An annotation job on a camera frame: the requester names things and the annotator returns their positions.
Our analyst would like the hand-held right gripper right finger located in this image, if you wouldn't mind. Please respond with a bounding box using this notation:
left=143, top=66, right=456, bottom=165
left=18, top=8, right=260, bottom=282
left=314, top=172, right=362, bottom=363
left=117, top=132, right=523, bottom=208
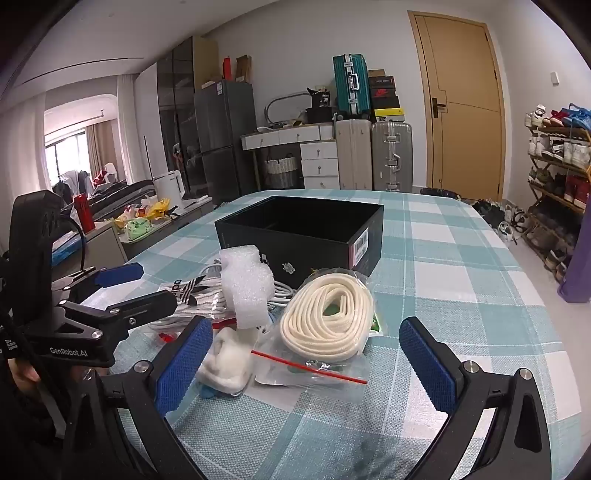
left=398, top=316, right=552, bottom=480

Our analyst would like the dark glass cabinet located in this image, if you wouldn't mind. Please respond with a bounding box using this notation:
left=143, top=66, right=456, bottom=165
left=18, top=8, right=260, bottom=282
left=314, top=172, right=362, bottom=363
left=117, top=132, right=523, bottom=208
left=157, top=37, right=195, bottom=185

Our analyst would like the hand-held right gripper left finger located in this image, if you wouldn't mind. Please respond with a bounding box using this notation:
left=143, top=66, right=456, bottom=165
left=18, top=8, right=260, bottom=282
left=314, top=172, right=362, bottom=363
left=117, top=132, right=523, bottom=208
left=92, top=316, right=215, bottom=480

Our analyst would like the pile of shoes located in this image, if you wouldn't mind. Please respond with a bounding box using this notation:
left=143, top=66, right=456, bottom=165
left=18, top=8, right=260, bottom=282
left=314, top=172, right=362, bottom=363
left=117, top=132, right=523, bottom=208
left=471, top=198, right=532, bottom=243

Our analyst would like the tan wooden door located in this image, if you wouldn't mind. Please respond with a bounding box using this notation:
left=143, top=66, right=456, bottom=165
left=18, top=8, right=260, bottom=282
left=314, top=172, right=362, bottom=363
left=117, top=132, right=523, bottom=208
left=409, top=10, right=506, bottom=200

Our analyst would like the teal suitcase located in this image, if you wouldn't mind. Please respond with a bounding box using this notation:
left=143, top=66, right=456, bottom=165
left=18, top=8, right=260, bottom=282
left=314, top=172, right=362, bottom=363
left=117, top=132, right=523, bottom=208
left=333, top=54, right=371, bottom=116

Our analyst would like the white foam wrap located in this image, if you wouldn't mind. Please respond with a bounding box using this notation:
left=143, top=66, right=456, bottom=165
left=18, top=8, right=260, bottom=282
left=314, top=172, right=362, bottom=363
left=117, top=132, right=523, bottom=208
left=218, top=244, right=275, bottom=329

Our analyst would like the grey curved tube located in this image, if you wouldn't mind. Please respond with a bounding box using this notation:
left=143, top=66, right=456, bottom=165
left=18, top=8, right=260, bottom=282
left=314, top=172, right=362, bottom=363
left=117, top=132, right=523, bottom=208
left=265, top=91, right=315, bottom=126

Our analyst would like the dark sofa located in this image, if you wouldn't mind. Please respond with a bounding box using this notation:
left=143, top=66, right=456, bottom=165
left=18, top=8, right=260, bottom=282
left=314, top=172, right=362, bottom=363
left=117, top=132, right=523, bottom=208
left=88, top=178, right=158, bottom=214

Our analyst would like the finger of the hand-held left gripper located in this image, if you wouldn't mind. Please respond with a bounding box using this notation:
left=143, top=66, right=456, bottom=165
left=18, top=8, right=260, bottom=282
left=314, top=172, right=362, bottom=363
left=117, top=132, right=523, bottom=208
left=51, top=262, right=144, bottom=302
left=58, top=291, right=179, bottom=341

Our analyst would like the green soft item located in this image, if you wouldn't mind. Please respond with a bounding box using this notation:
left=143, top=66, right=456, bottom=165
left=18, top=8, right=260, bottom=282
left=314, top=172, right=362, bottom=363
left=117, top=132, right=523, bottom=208
left=126, top=218, right=156, bottom=241

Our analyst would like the clear bag with red item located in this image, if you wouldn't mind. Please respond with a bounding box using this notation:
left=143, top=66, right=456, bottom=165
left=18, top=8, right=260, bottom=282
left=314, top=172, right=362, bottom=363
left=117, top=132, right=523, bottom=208
left=148, top=316, right=199, bottom=345

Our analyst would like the low grey side cabinet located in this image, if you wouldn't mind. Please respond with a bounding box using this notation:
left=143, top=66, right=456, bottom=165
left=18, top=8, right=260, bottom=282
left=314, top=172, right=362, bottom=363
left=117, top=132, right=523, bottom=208
left=51, top=198, right=214, bottom=269

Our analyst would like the white coiled cable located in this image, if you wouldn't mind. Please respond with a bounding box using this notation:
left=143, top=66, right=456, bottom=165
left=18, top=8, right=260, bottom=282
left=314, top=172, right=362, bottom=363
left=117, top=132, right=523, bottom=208
left=265, top=277, right=297, bottom=306

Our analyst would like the silver suitcase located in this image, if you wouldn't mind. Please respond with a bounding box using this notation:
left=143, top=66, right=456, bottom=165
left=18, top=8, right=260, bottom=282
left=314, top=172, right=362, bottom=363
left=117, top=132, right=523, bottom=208
left=371, top=122, right=413, bottom=193

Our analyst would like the dark grey refrigerator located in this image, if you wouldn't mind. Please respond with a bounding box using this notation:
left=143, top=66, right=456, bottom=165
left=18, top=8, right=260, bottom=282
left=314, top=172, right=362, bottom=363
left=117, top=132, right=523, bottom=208
left=194, top=79, right=257, bottom=204

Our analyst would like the person's left hand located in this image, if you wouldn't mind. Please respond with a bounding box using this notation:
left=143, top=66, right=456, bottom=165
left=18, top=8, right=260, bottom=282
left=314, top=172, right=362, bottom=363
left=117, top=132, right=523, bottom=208
left=8, top=355, right=43, bottom=385

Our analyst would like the wooden shoe rack with shoes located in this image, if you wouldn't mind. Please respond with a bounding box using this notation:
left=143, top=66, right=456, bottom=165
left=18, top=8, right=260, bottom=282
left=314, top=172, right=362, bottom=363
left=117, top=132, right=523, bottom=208
left=524, top=104, right=591, bottom=283

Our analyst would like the purple bag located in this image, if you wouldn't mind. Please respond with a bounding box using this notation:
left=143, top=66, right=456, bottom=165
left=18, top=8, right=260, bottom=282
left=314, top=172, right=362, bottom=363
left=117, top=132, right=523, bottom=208
left=557, top=226, right=591, bottom=305

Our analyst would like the woven storage basket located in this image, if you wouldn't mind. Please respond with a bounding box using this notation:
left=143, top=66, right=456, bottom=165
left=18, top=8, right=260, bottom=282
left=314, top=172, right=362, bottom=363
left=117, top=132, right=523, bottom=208
left=263, top=154, right=299, bottom=188

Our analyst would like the large red bottle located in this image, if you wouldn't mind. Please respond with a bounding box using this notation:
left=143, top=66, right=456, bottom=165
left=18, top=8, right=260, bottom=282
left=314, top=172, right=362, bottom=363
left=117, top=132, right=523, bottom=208
left=73, top=193, right=96, bottom=234

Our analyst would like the white rope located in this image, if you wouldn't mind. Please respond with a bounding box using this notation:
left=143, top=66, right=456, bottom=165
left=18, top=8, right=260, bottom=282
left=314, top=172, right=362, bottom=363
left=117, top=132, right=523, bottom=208
left=252, top=267, right=384, bottom=386

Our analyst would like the black printed paper bag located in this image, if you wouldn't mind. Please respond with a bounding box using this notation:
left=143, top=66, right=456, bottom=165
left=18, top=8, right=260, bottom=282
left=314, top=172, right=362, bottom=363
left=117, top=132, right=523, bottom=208
left=307, top=88, right=336, bottom=123

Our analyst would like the black cardboard box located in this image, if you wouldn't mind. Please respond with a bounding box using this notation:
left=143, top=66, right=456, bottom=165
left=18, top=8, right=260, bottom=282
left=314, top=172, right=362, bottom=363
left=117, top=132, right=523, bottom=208
left=215, top=196, right=385, bottom=283

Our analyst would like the white kettle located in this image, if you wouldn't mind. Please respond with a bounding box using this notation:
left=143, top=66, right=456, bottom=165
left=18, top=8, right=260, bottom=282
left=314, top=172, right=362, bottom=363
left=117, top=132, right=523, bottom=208
left=153, top=170, right=185, bottom=206

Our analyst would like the beige curtain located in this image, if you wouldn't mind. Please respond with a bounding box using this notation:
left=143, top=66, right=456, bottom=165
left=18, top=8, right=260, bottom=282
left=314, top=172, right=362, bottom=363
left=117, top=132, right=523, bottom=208
left=85, top=121, right=119, bottom=182

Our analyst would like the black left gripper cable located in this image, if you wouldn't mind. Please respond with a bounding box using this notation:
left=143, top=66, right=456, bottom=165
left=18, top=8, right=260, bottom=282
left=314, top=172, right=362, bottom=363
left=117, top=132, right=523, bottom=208
left=59, top=213, right=88, bottom=271

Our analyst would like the white plush toy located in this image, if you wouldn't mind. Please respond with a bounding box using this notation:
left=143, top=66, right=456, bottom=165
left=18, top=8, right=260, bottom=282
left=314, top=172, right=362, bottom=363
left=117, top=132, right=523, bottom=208
left=202, top=325, right=260, bottom=398

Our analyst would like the white desk with drawers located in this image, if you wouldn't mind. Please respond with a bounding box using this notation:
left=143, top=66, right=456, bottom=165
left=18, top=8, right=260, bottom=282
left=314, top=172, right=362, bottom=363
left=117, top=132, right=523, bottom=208
left=241, top=124, right=341, bottom=190

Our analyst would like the beige suitcase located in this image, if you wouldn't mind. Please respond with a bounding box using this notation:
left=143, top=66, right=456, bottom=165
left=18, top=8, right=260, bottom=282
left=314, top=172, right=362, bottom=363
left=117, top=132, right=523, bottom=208
left=335, top=119, right=373, bottom=191

